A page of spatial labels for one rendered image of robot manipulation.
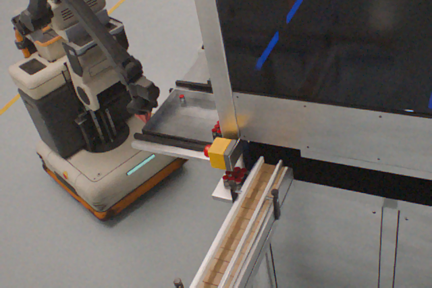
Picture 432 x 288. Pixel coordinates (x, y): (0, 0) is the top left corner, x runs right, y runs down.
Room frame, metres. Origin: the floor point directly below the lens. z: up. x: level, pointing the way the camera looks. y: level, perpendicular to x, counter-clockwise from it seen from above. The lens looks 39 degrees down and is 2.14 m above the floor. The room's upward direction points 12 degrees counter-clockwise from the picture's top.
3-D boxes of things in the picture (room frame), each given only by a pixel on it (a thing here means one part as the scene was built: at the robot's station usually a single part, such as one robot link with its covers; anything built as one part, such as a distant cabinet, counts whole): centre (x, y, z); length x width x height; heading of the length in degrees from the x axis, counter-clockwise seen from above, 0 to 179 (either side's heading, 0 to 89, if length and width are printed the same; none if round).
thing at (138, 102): (1.63, 0.25, 1.01); 0.10 x 0.07 x 0.07; 58
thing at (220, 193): (1.23, -0.03, 0.87); 0.14 x 0.13 x 0.02; 58
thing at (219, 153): (1.27, -0.01, 1.00); 0.08 x 0.07 x 0.07; 58
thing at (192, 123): (1.60, 0.06, 0.90); 0.34 x 0.26 x 0.04; 58
